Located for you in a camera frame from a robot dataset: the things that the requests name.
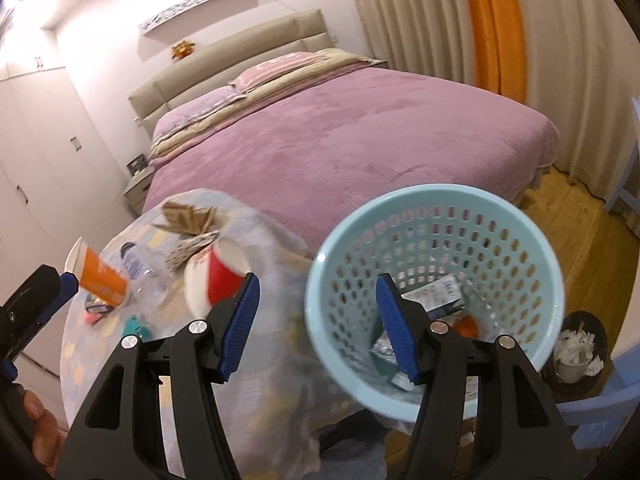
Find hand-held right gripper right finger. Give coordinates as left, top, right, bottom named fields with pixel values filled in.
left=375, top=273, right=583, bottom=480

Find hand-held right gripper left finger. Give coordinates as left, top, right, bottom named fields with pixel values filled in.
left=55, top=272, right=262, bottom=480

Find orange white tube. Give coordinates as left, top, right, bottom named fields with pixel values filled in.
left=66, top=237, right=132, bottom=309

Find red paper cup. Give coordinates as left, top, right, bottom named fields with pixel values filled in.
left=183, top=235, right=252, bottom=317

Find light blue plastic basket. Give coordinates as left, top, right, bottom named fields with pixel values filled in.
left=305, top=185, right=566, bottom=407

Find person's left hand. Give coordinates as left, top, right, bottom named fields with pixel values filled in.
left=21, top=389, right=69, bottom=479

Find silver foil wrapper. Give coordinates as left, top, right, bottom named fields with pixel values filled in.
left=370, top=332, right=402, bottom=362

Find small pink wrapper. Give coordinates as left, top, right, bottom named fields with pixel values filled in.
left=82, top=296, right=117, bottom=327

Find white and dark blue box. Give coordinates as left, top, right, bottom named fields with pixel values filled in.
left=400, top=274, right=464, bottom=319

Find round table with scale-pattern cloth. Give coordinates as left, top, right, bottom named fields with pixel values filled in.
left=60, top=187, right=383, bottom=480

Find small orange wrapper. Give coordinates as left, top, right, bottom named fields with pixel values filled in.
left=451, top=314, right=482, bottom=342

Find clear plastic bottle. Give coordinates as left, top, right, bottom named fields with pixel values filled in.
left=120, top=242, right=172, bottom=307

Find small teal wrapper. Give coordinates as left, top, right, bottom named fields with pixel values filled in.
left=124, top=314, right=154, bottom=337

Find small patterned carton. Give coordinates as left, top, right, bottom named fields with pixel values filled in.
left=165, top=231, right=220, bottom=274

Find white wardrobe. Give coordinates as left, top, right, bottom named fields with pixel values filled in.
left=0, top=50, right=132, bottom=377

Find beige nightstand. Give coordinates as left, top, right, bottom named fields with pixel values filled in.
left=123, top=165, right=157, bottom=217

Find crumpled brown paper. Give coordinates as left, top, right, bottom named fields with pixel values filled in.
left=152, top=201, right=217, bottom=237

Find black waste bin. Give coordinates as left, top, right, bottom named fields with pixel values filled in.
left=542, top=310, right=609, bottom=402

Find crumpled white tissues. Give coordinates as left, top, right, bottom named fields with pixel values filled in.
left=554, top=327, right=606, bottom=384

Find purple bed blanket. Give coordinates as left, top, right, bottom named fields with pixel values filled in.
left=142, top=62, right=558, bottom=262

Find light blue chair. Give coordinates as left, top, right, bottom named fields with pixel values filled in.
left=554, top=344, right=640, bottom=452

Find purple pillow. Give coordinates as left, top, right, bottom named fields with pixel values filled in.
left=152, top=85, right=247, bottom=142

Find pink pillow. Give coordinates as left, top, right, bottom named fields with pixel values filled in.
left=230, top=51, right=322, bottom=94

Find light blue furniture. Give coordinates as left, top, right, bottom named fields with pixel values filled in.
left=604, top=110, right=640, bottom=242

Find folded beige quilt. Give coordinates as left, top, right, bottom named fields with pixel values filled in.
left=150, top=48, right=377, bottom=159

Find beige padded headboard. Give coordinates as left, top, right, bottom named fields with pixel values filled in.
left=128, top=8, right=332, bottom=137

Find orange curtain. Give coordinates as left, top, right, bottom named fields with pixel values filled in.
left=459, top=0, right=529, bottom=105

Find beige curtain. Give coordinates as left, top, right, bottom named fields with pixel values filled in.
left=342, top=0, right=640, bottom=202

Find white patterned wall shelf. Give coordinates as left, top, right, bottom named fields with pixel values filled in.
left=138, top=0, right=264, bottom=37

